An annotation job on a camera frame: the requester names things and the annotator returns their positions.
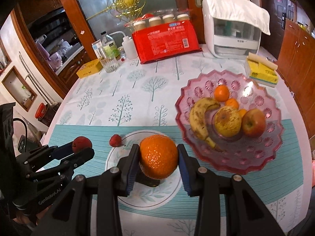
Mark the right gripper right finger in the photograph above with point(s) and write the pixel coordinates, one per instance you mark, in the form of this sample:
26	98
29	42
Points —
246	214

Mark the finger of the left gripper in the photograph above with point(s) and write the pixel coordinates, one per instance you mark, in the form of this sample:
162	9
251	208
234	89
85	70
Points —
63	171
41	156

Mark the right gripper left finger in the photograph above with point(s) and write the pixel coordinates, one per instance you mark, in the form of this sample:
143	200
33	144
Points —
70	214

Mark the red lychee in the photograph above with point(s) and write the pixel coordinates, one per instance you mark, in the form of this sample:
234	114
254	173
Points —
115	141
80	143

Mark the dark avocado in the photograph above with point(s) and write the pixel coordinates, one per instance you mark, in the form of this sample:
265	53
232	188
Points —
145	180

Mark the large orange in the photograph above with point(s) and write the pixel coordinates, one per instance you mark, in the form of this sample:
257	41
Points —
159	156

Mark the person's left hand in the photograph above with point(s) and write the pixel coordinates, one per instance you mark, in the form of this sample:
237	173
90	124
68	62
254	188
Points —
21	218

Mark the yellow speckled pear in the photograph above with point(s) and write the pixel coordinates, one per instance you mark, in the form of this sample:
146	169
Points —
227	121

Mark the pink glass fruit bowl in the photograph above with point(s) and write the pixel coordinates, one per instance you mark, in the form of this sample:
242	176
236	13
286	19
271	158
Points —
238	154

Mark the red apple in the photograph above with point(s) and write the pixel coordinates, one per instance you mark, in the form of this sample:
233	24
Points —
253	123

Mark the yellow small box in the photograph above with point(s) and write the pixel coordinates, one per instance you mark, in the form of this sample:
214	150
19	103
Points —
89	68

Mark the spotted yellow banana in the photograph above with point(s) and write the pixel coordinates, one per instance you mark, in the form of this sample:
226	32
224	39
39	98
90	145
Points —
197	119

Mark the clear drinking glass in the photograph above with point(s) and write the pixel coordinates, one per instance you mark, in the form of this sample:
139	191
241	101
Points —
108	61

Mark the clear plastic bottle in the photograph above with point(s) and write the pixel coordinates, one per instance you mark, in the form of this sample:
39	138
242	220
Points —
109	45

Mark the white squeeze bottle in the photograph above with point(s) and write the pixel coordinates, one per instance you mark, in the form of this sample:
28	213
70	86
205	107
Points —
128	45

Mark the red snack package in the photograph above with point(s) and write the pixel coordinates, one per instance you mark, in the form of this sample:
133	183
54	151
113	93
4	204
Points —
163	34

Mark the glass sliding door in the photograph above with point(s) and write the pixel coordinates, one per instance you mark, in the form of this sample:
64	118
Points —
90	31

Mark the wooden cabinet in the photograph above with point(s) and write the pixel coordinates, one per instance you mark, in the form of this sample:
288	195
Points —
296	67

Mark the white countertop appliance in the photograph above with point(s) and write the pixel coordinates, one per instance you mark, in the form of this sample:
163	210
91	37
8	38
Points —
228	36

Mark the white cloth cover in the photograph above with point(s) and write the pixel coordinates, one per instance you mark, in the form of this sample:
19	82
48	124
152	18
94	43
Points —
241	11

